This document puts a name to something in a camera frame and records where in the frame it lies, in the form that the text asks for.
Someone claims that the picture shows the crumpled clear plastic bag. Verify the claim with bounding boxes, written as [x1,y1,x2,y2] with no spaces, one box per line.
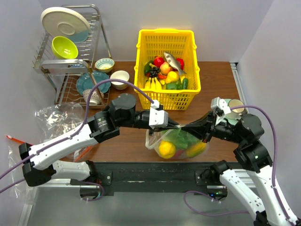
[35,102,85,143]

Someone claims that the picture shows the patterned grey bowl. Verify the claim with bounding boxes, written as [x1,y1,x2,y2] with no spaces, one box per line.
[83,89,102,105]

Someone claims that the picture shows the mint green saucer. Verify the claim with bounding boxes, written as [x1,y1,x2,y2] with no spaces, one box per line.
[223,99,241,125]

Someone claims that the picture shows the yellow toy fruit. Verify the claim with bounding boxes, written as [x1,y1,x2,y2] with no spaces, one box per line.
[165,71,179,84]

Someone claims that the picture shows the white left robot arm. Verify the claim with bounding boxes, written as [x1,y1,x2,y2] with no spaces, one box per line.
[19,93,179,187]

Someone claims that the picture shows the toy peach apple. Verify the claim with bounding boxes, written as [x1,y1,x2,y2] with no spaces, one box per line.
[160,62,173,75]

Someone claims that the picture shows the green bell pepper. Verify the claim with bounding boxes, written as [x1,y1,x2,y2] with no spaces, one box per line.
[166,82,182,90]

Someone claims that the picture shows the large cream blue plate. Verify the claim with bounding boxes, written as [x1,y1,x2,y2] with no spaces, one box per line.
[40,7,90,43]

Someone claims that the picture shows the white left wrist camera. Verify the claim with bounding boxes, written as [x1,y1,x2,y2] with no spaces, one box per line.
[149,100,168,129]

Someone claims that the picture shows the teal scalloped plate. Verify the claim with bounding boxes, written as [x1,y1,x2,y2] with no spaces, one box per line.
[76,71,111,94]

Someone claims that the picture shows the cream ceramic bowl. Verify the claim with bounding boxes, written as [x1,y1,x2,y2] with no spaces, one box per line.
[110,71,130,90]

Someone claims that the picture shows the grey toy fish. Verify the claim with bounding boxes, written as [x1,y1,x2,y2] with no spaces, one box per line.
[164,51,187,75]

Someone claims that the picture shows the red toy dragon fruit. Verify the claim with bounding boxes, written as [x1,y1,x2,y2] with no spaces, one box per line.
[173,150,185,159]

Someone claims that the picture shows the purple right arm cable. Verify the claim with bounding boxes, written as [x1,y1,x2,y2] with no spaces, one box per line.
[183,105,297,224]

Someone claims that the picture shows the cream speckled mug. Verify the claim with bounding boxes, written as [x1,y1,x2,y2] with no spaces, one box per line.
[227,99,245,120]

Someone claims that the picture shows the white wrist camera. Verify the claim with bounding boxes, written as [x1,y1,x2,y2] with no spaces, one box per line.
[149,100,168,129]
[211,97,231,125]

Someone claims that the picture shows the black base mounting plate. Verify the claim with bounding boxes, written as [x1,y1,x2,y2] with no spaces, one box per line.
[94,162,223,195]

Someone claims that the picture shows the metal dish rack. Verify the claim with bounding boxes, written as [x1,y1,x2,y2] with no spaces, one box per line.
[33,4,111,107]

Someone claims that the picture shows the teal patterned small bowl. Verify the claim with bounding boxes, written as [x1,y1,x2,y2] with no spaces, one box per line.
[95,58,115,73]

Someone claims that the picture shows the green toy lettuce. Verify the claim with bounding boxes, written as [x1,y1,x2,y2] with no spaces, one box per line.
[166,130,199,150]

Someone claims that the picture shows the yellow toy bananas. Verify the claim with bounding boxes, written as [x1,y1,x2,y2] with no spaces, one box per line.
[144,77,162,90]

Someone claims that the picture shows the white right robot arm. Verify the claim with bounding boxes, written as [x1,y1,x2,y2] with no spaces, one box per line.
[182,110,301,226]

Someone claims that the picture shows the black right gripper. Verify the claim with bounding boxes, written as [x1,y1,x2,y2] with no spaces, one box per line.
[182,107,245,143]

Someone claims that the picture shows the lime green bowl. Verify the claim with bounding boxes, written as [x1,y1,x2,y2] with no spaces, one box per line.
[51,36,79,59]

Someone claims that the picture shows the long dark cucumber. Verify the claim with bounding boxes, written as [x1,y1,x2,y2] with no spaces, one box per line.
[143,60,153,75]

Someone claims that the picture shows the dotted clear zip bag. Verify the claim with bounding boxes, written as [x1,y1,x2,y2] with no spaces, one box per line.
[145,129,209,160]

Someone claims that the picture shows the small green cucumber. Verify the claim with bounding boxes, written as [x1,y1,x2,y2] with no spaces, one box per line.
[182,78,189,89]

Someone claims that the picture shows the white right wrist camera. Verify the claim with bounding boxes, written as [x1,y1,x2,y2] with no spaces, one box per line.
[211,97,231,125]

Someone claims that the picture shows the black toy grapes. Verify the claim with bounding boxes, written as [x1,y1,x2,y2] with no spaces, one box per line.
[150,66,161,78]

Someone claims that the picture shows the yellow plastic basket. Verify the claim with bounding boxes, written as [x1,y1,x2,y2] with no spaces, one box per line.
[134,29,201,110]

